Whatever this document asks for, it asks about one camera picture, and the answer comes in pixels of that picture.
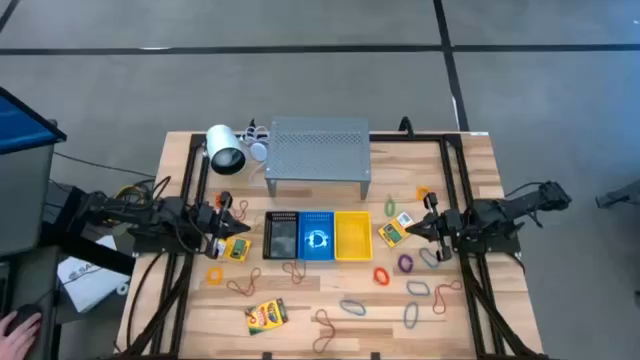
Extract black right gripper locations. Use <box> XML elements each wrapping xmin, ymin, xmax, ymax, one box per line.
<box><xmin>405</xmin><ymin>191</ymin><xmax>467</xmax><ymax>263</ymax></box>

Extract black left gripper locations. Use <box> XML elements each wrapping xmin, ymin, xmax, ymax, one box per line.
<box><xmin>196</xmin><ymin>191</ymin><xmax>251</xmax><ymax>259</ymax></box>

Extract yellow pack with green window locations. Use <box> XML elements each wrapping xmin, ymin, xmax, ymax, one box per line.
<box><xmin>223</xmin><ymin>236</ymin><xmax>253</xmax><ymax>263</ymax></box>
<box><xmin>377</xmin><ymin>221</ymin><xmax>409</xmax><ymax>250</ymax></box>

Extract black desk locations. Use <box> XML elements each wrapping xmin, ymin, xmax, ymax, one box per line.
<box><xmin>0</xmin><ymin>243</ymin><xmax>64</xmax><ymax>360</ymax></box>

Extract black plastic basket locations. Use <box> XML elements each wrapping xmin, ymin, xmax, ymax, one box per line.
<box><xmin>262</xmin><ymin>210</ymin><xmax>300</xmax><ymax>261</ymax></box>

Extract yellow plastic basket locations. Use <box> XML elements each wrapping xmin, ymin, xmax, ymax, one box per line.
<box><xmin>333</xmin><ymin>210</ymin><xmax>374</xmax><ymax>262</ymax></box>

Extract blue plastic basket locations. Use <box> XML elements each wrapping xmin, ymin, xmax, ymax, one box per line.
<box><xmin>297</xmin><ymin>210</ymin><xmax>336</xmax><ymax>262</ymax></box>

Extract yellow crayon box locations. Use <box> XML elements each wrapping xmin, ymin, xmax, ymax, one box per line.
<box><xmin>244</xmin><ymin>297</ymin><xmax>289</xmax><ymax>336</ymax></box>

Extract grey perforated metal shelf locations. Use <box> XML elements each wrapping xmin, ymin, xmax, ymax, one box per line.
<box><xmin>263</xmin><ymin>116</ymin><xmax>372</xmax><ymax>200</ymax></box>

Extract black diagonal stand bar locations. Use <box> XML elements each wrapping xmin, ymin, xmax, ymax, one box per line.
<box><xmin>39</xmin><ymin>222</ymin><xmax>137</xmax><ymax>276</ymax></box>

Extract white paper sheet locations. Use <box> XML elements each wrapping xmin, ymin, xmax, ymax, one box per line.
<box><xmin>56</xmin><ymin>234</ymin><xmax>132</xmax><ymax>314</ymax></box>

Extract black chair base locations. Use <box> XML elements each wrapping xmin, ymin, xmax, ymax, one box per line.
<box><xmin>594</xmin><ymin>179</ymin><xmax>640</xmax><ymax>210</ymax></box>

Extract computer monitor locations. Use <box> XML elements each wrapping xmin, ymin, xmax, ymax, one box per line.
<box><xmin>0</xmin><ymin>85</ymin><xmax>68</xmax><ymax>256</ymax></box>

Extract black computer mouse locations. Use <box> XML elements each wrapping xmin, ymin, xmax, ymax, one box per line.
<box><xmin>4</xmin><ymin>303</ymin><xmax>44</xmax><ymax>336</ymax></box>

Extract person's hand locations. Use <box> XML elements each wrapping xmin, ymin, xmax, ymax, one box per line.
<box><xmin>0</xmin><ymin>309</ymin><xmax>44</xmax><ymax>360</ymax></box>

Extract white coiled cable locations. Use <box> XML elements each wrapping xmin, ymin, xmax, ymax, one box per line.
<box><xmin>239</xmin><ymin>124</ymin><xmax>271</xmax><ymax>144</ymax></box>

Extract black floor cable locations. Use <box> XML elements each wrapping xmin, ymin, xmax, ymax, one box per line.
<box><xmin>52</xmin><ymin>151</ymin><xmax>157</xmax><ymax>180</ymax></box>

